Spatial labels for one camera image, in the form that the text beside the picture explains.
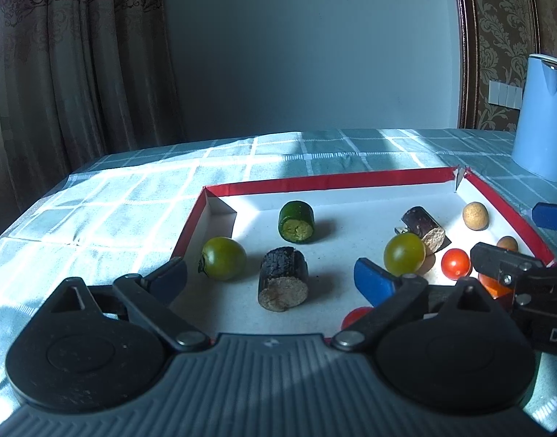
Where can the patterned brown curtain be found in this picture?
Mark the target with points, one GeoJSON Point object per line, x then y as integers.
{"type": "Point", "coordinates": [78, 68]}

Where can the dark green tomato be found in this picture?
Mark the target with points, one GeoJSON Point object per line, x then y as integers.
{"type": "Point", "coordinates": [223, 258]}

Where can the yellow-green tomato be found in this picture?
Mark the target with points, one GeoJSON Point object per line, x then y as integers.
{"type": "Point", "coordinates": [403, 254]}

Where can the teal checked tablecloth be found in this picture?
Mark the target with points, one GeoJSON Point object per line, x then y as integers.
{"type": "Point", "coordinates": [123, 209]}

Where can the tan round ball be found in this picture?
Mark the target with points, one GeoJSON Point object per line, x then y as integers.
{"type": "Point", "coordinates": [507, 242]}
{"type": "Point", "coordinates": [475, 215]}

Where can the dark eggplant piece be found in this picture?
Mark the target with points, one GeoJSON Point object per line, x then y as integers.
{"type": "Point", "coordinates": [421, 224]}
{"type": "Point", "coordinates": [283, 277]}

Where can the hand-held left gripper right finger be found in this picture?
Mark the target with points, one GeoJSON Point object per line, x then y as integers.
{"type": "Point", "coordinates": [374, 282]}

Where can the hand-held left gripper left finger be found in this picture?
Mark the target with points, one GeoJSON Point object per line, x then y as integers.
{"type": "Point", "coordinates": [171, 274]}

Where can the red cherry tomato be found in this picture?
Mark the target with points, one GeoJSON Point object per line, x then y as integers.
{"type": "Point", "coordinates": [355, 316]}
{"type": "Point", "coordinates": [456, 264]}

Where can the red cardboard box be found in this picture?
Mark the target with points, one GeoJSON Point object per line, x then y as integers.
{"type": "Point", "coordinates": [342, 236]}

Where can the white wall switch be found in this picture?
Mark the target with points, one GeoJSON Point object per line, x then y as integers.
{"type": "Point", "coordinates": [506, 94]}

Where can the green cucumber piece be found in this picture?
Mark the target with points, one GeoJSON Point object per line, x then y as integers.
{"type": "Point", "coordinates": [294, 218]}

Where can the blue electric kettle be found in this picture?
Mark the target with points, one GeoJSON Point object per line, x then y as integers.
{"type": "Point", "coordinates": [544, 118]}

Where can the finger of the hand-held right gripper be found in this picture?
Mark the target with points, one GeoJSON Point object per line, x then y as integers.
{"type": "Point", "coordinates": [501, 261]}
{"type": "Point", "coordinates": [554, 216]}

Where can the dark wooden wall moulding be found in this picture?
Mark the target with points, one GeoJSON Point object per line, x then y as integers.
{"type": "Point", "coordinates": [469, 45]}

